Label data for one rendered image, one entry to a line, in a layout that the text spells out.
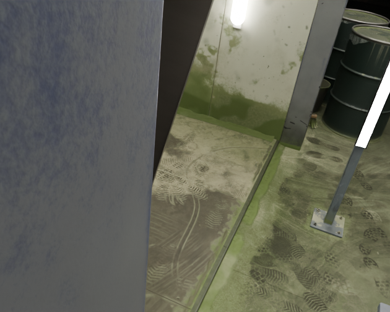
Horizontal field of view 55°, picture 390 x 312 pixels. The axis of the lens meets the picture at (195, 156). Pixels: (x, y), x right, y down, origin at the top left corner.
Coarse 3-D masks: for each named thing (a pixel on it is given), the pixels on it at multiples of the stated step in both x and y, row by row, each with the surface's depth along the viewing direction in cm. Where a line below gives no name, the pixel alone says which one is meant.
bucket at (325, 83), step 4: (324, 80) 382; (324, 84) 383; (328, 84) 377; (320, 88) 363; (324, 88) 364; (328, 88) 369; (320, 92) 367; (324, 92) 369; (320, 96) 370; (324, 96) 374; (316, 100) 372; (320, 100) 374; (316, 104) 375; (320, 104) 379; (316, 108) 380
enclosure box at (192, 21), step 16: (176, 0) 130; (192, 0) 129; (208, 0) 127; (176, 16) 133; (192, 16) 131; (208, 16) 129; (176, 32) 136; (192, 32) 134; (176, 48) 139; (192, 48) 137; (160, 64) 144; (176, 64) 142; (192, 64) 140; (160, 80) 148; (176, 80) 146; (160, 96) 151; (176, 96) 149; (160, 112) 155; (176, 112) 153; (160, 128) 159; (160, 144) 163; (160, 160) 168
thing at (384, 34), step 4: (356, 28) 327; (360, 28) 331; (364, 28) 332; (368, 28) 333; (372, 28) 334; (376, 28) 337; (380, 28) 338; (360, 32) 320; (364, 32) 322; (368, 32) 323; (372, 32) 325; (376, 32) 327; (380, 32) 328; (384, 32) 330; (388, 32) 330; (368, 36) 312; (372, 36) 314; (376, 36) 315; (380, 36) 317; (384, 36) 318; (388, 36) 319; (384, 40) 306; (388, 40) 308
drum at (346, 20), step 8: (344, 24) 355; (352, 24) 351; (360, 24) 348; (368, 24) 347; (376, 24) 347; (384, 24) 351; (344, 32) 358; (336, 40) 366; (344, 40) 361; (336, 48) 368; (344, 48) 364; (336, 56) 371; (328, 64) 380; (336, 64) 374; (328, 72) 382; (336, 72) 377; (328, 80) 385; (328, 96) 391
